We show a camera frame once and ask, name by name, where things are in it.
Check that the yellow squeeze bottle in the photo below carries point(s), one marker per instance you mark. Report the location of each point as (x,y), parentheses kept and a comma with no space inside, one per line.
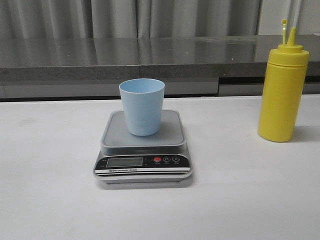
(283,86)

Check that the grey curtain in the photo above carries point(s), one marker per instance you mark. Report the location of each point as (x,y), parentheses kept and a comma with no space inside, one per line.
(81,19)

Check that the grey stone counter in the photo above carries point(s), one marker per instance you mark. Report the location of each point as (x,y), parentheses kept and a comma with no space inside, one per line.
(93,68)

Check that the silver digital kitchen scale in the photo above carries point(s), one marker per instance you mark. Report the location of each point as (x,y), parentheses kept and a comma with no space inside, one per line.
(158,158)

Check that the light blue cup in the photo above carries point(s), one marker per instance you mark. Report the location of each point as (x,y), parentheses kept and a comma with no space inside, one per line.
(142,101)

